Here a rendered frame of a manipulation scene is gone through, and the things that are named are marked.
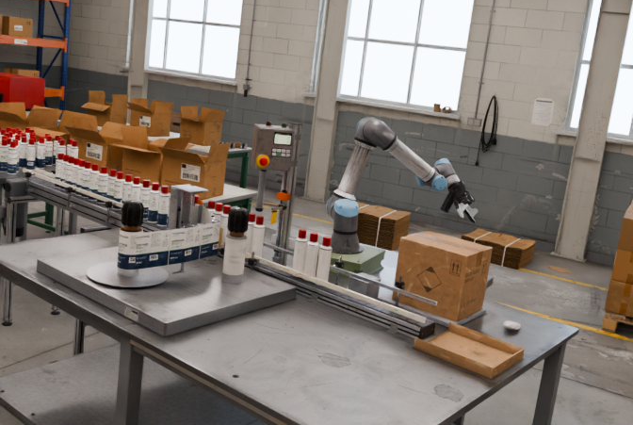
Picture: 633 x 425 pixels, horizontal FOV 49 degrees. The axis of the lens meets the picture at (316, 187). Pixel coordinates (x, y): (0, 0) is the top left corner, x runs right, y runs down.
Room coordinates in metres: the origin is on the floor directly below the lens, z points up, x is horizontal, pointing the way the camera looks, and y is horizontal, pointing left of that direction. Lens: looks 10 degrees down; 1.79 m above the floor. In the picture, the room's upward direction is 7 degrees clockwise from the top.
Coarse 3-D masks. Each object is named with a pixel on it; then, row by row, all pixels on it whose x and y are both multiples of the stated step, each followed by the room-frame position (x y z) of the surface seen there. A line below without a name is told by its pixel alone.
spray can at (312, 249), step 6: (312, 234) 2.81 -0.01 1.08; (312, 240) 2.81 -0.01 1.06; (306, 246) 2.82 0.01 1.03; (312, 246) 2.80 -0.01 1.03; (318, 246) 2.82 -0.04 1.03; (306, 252) 2.81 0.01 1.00; (312, 252) 2.80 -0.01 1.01; (306, 258) 2.81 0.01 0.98; (312, 258) 2.80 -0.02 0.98; (306, 264) 2.80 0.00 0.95; (312, 264) 2.80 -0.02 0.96; (306, 270) 2.80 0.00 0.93; (312, 270) 2.80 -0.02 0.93
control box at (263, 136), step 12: (264, 132) 3.04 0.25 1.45; (288, 132) 3.07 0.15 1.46; (252, 144) 3.11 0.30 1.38; (264, 144) 3.04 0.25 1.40; (252, 156) 3.08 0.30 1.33; (264, 156) 3.04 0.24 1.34; (276, 156) 3.06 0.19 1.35; (264, 168) 3.04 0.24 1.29; (276, 168) 3.06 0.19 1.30; (288, 168) 3.08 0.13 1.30
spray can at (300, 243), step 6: (300, 234) 2.84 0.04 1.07; (300, 240) 2.83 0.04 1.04; (306, 240) 2.85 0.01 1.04; (300, 246) 2.83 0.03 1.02; (294, 252) 2.85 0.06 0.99; (300, 252) 2.83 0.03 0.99; (294, 258) 2.84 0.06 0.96; (300, 258) 2.83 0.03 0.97; (294, 264) 2.84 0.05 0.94; (300, 264) 2.83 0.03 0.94; (300, 270) 2.84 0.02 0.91; (294, 276) 2.83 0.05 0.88
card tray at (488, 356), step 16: (448, 336) 2.49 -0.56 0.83; (464, 336) 2.51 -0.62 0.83; (480, 336) 2.47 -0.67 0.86; (432, 352) 2.30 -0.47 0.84; (448, 352) 2.27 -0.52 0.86; (464, 352) 2.35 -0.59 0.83; (480, 352) 2.37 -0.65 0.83; (496, 352) 2.39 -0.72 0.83; (512, 352) 2.39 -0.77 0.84; (480, 368) 2.19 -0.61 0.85; (496, 368) 2.19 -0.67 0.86
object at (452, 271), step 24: (408, 240) 2.76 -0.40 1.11; (432, 240) 2.79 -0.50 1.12; (456, 240) 2.84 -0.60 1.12; (408, 264) 2.75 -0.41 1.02; (432, 264) 2.69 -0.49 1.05; (456, 264) 2.63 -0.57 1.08; (480, 264) 2.72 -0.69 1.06; (408, 288) 2.74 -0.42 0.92; (432, 288) 2.68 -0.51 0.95; (456, 288) 2.62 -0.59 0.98; (480, 288) 2.76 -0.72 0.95; (432, 312) 2.67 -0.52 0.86; (456, 312) 2.61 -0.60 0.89
